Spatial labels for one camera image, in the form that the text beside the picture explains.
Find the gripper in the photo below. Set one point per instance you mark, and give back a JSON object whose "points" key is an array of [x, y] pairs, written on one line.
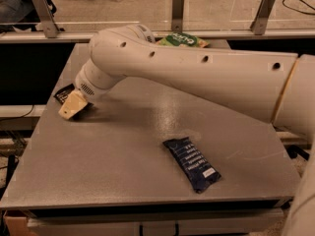
{"points": [[86, 87]]}

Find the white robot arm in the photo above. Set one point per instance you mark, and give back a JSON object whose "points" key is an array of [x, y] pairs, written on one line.
{"points": [[273, 87]]}

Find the seated person in jeans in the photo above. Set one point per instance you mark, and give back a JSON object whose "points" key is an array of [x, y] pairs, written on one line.
{"points": [[14, 11]]}

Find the metal bracket post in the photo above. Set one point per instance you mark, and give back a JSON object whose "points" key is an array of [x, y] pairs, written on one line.
{"points": [[48, 25], [259, 25], [177, 12]]}

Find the cardboard box corner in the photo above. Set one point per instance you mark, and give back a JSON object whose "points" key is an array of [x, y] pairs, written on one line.
{"points": [[17, 224]]}

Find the right metal bracket post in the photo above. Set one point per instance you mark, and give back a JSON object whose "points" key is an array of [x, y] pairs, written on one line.
{"points": [[259, 25]]}

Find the dark chocolate rxbar wrapper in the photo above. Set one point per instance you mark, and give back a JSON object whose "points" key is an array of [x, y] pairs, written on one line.
{"points": [[62, 94]]}

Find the green rice chip bag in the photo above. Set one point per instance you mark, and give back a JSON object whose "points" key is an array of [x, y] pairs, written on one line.
{"points": [[183, 40]]}

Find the left metal bracket post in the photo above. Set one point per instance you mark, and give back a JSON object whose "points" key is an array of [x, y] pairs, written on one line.
{"points": [[48, 25]]}

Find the blue rxbar wrapper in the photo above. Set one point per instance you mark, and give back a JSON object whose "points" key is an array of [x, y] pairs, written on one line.
{"points": [[199, 171]]}

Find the middle metal bracket post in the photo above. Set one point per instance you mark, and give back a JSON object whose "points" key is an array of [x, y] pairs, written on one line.
{"points": [[177, 12]]}

